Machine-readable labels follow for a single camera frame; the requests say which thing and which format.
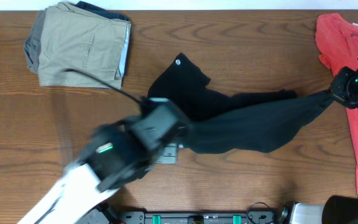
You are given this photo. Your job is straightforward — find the black pants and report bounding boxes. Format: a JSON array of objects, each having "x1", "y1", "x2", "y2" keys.
[{"x1": 147, "y1": 54, "x2": 333, "y2": 154}]

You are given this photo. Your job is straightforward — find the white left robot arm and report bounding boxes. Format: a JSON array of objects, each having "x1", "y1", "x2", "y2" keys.
[{"x1": 20, "y1": 112, "x2": 189, "y2": 223}]

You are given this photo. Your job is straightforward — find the folded grey garment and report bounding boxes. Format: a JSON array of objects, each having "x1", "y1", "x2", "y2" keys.
[{"x1": 24, "y1": 9, "x2": 47, "y2": 73}]

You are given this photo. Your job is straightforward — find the red shirt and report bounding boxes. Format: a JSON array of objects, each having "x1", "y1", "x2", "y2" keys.
[{"x1": 315, "y1": 13, "x2": 358, "y2": 192}]

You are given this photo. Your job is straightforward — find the folded khaki pants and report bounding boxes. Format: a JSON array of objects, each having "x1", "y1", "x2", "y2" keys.
[{"x1": 37, "y1": 2, "x2": 131, "y2": 89}]

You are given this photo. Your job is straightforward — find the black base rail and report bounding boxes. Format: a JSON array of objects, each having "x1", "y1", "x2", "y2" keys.
[{"x1": 113, "y1": 210, "x2": 285, "y2": 224}]

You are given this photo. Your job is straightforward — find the folded dark navy garment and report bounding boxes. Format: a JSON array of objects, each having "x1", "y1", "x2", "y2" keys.
[{"x1": 75, "y1": 1, "x2": 130, "y2": 21}]

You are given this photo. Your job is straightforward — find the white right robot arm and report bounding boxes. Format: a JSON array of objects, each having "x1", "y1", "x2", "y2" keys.
[{"x1": 275, "y1": 67, "x2": 358, "y2": 224}]

